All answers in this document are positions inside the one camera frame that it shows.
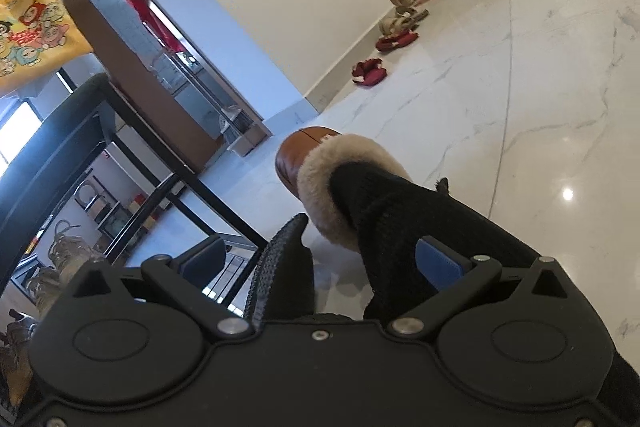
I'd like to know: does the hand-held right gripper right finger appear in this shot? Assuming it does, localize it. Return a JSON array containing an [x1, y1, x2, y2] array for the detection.
[[390, 236, 563, 338]]

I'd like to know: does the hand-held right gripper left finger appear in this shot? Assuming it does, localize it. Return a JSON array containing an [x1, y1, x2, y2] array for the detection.
[[70, 236, 256, 338]]

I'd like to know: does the black metal shoe rack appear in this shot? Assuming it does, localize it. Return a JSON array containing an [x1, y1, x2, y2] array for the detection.
[[0, 73, 271, 303]]

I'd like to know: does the beige lace-up sneaker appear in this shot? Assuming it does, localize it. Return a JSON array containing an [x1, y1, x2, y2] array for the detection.
[[47, 219, 108, 273], [25, 267, 66, 308]]

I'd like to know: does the brown fur-lined slipper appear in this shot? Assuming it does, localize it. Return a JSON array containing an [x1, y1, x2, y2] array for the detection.
[[275, 127, 413, 253]]

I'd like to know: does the wooden glass cabinet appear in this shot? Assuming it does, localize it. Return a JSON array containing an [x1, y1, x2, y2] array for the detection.
[[59, 0, 273, 172]]

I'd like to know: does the red fluffy slipper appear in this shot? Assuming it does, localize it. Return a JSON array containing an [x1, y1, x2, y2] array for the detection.
[[351, 57, 388, 85], [375, 32, 419, 52]]

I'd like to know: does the beige lace-up shoe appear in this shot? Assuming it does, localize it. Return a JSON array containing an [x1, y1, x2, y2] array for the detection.
[[0, 312, 38, 408]]

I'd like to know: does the beige floor shoe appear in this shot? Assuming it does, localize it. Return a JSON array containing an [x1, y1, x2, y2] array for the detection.
[[377, 6, 430, 35]]

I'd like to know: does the red hanging ornament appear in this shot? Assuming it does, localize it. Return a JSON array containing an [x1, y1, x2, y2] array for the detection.
[[114, 0, 173, 48]]

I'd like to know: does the yellow cartoon tote bag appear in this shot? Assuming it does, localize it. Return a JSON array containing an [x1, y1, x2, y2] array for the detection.
[[0, 0, 93, 90]]

